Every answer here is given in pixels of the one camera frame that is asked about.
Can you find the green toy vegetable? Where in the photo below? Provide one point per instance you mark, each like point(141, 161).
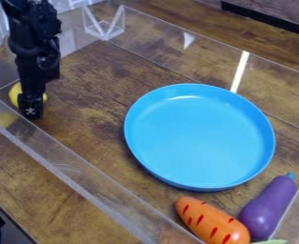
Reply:
point(273, 241)

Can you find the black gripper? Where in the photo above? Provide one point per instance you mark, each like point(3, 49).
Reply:
point(35, 27)

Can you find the blue round tray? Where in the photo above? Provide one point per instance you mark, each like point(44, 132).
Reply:
point(201, 137)

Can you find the clear acrylic enclosure wall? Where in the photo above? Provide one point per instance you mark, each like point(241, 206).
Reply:
point(72, 185)

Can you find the yellow lemon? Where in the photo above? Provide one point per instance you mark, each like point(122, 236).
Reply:
point(14, 93)

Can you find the orange toy carrot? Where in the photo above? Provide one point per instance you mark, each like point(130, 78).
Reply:
point(211, 224)

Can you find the purple toy eggplant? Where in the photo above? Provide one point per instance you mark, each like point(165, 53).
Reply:
point(263, 212)

